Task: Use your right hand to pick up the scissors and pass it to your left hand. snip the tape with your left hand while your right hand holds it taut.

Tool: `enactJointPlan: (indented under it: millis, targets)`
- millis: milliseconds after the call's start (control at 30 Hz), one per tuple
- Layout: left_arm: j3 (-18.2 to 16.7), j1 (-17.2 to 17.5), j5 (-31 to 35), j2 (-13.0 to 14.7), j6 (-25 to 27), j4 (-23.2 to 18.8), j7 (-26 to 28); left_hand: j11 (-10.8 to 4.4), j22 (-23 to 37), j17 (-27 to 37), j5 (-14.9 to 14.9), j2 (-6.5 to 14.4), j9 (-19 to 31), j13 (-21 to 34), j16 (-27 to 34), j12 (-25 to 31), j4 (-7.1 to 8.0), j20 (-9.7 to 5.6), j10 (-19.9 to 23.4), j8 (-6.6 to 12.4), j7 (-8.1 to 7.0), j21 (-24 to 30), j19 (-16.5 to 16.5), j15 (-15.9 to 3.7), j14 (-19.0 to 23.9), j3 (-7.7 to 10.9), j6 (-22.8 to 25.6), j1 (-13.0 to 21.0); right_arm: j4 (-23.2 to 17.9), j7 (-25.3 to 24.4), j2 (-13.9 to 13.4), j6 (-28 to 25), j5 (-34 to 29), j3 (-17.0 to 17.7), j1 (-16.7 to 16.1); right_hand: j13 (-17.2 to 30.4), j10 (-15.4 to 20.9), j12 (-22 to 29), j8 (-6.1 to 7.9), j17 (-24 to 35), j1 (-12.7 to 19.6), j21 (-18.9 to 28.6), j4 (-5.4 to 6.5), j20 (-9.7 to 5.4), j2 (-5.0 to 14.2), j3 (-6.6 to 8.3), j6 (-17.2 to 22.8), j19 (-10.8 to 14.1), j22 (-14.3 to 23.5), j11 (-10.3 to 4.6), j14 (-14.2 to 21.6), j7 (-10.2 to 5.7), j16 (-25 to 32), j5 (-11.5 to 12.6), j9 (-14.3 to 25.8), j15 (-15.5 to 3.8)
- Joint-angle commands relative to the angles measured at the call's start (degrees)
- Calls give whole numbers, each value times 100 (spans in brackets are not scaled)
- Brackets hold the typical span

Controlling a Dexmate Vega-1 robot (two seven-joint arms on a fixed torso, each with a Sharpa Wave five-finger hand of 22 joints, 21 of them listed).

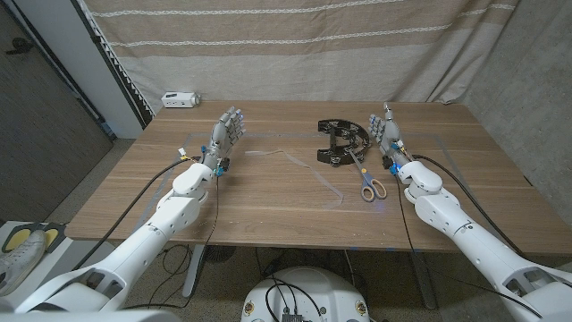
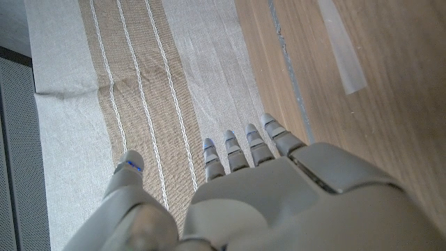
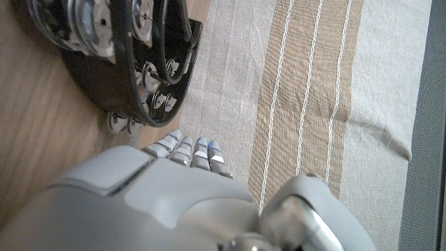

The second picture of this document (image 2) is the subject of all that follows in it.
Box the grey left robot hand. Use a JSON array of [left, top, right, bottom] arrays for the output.
[[62, 112, 446, 251]]

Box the grey tape outline on table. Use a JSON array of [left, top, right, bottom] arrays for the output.
[[267, 0, 316, 144]]

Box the clear tape strip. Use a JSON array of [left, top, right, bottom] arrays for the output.
[[316, 0, 368, 96]]

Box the beige striped curtain backdrop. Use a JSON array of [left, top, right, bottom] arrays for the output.
[[24, 0, 279, 251]]

